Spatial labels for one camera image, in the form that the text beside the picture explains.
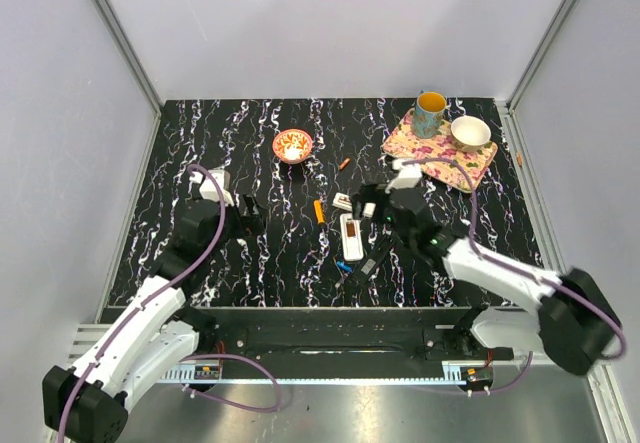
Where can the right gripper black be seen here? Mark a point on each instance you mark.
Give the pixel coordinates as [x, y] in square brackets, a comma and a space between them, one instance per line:
[369, 193]

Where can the orange patterned small bowl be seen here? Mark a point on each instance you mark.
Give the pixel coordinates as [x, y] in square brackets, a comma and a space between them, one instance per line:
[292, 146]

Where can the cream white bowl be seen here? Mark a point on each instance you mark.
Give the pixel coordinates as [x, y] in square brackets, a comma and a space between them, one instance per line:
[470, 133]

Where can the white remote orange batteries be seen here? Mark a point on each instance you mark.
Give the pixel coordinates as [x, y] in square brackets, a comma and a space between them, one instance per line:
[342, 201]

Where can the black remote blue batteries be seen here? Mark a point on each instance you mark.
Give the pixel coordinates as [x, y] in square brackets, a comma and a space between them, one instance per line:
[367, 267]

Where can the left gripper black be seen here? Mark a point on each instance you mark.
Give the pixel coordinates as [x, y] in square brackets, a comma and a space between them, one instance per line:
[252, 224]

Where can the white remote black batteries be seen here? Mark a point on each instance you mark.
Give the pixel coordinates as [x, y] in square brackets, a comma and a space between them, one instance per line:
[352, 246]

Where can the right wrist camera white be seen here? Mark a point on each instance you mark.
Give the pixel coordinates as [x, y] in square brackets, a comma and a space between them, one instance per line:
[408, 175]

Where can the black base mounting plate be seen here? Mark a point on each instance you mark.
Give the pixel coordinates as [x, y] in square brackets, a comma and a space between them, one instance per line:
[328, 345]

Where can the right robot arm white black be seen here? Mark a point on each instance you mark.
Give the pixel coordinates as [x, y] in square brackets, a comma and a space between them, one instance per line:
[566, 316]

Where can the floral tray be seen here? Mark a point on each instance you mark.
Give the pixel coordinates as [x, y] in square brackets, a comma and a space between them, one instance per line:
[402, 143]

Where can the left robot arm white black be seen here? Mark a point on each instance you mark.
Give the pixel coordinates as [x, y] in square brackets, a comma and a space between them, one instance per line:
[91, 400]

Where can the blue mug yellow inside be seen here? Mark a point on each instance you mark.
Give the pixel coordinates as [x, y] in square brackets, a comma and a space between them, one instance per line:
[428, 114]

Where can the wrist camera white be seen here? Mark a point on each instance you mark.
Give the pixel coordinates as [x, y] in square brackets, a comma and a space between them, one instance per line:
[408, 175]
[215, 188]

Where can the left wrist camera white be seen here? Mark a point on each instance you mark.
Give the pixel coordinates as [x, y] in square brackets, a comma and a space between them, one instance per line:
[215, 188]

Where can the orange handled screwdriver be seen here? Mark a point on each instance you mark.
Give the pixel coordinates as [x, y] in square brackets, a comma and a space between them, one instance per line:
[319, 212]

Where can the blue battery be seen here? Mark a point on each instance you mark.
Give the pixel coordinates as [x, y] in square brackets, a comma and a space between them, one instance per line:
[344, 266]

